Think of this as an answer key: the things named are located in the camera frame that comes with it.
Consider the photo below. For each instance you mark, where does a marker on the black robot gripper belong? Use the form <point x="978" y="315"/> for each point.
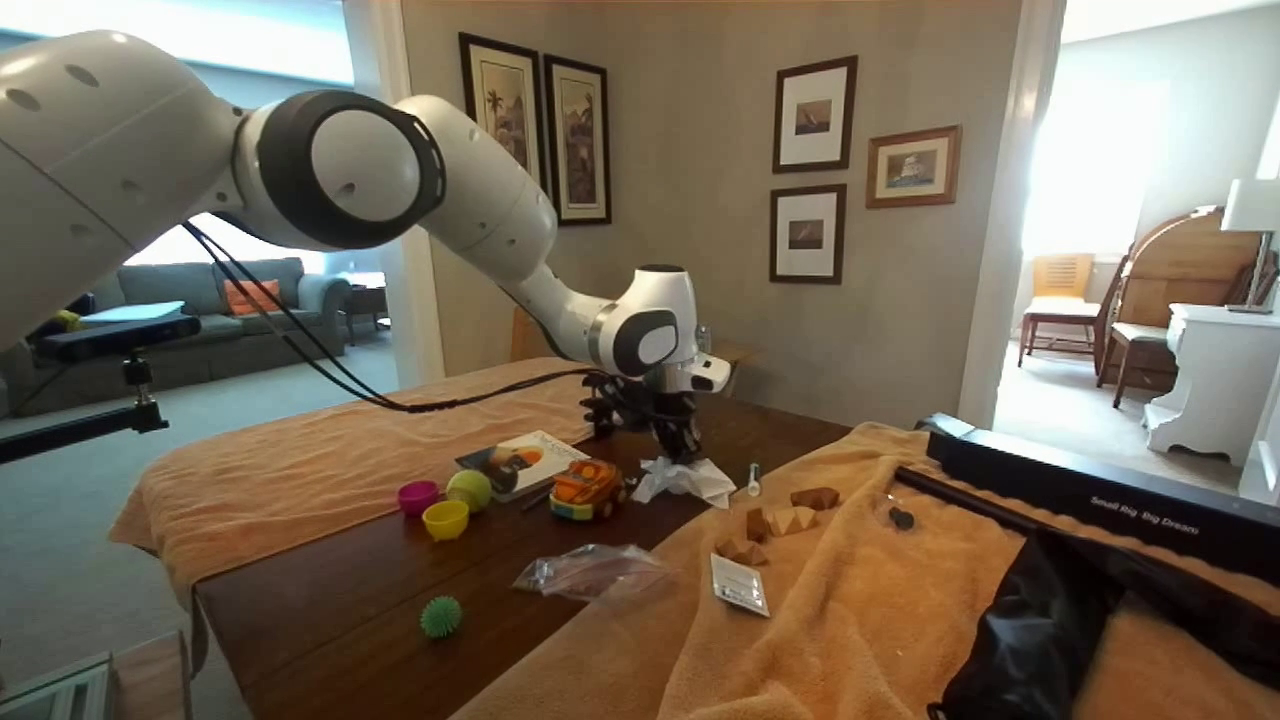
<point x="637" y="407"/>

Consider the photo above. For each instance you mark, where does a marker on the white paper towel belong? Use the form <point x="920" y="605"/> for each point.
<point x="667" y="479"/>

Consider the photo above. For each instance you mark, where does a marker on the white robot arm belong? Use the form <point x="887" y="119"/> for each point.
<point x="109" y="141"/>

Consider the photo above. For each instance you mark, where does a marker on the green tennis ball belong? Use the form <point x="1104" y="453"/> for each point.
<point x="470" y="486"/>

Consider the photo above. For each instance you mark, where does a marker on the clear plastic bag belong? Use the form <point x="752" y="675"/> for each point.
<point x="589" y="571"/>

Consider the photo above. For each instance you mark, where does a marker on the yellow plastic cup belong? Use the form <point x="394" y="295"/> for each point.
<point x="444" y="519"/>

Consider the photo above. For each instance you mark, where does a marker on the pink plastic cup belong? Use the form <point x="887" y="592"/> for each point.
<point x="414" y="497"/>

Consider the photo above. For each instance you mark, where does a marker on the brown toy animal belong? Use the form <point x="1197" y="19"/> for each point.
<point x="777" y="519"/>

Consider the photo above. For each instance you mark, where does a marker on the small silver packet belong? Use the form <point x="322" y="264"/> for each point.
<point x="737" y="585"/>

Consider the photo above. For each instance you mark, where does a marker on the lower small framed picture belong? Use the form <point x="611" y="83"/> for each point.
<point x="805" y="235"/>

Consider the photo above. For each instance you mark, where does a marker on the small framed picture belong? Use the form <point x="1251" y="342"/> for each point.
<point x="815" y="113"/>
<point x="805" y="235"/>

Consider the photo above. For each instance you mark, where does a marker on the small green ball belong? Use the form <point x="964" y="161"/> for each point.
<point x="442" y="618"/>

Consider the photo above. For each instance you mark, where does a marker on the tall framed picture right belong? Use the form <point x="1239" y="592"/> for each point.
<point x="579" y="119"/>

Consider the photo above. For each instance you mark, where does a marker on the tall framed picture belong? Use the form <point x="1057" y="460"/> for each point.
<point x="579" y="119"/>
<point x="502" y="89"/>

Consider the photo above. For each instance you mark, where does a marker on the tan blanket right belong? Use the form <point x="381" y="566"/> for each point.
<point x="860" y="620"/>

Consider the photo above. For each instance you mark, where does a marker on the tan blanket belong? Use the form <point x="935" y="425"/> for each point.
<point x="860" y="620"/>
<point x="279" y="486"/>

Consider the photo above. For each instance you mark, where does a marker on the tall framed picture left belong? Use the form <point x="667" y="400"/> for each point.
<point x="502" y="89"/>

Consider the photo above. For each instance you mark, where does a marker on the upper small framed picture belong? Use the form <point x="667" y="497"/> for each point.
<point x="815" y="113"/>

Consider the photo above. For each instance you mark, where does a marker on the grey sofa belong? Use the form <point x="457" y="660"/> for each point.
<point x="228" y="342"/>

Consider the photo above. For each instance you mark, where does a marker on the wood framed landscape picture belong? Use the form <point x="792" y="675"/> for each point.
<point x="909" y="170"/>

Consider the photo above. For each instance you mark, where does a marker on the tan blanket left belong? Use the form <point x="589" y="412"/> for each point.
<point x="279" y="486"/>

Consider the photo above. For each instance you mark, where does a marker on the wooden chair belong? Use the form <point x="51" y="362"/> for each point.
<point x="1181" y="262"/>

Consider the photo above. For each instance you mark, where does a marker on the white desk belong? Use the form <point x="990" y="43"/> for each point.
<point x="1225" y="366"/>

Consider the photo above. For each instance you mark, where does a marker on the black long case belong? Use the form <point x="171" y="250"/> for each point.
<point x="1185" y="519"/>

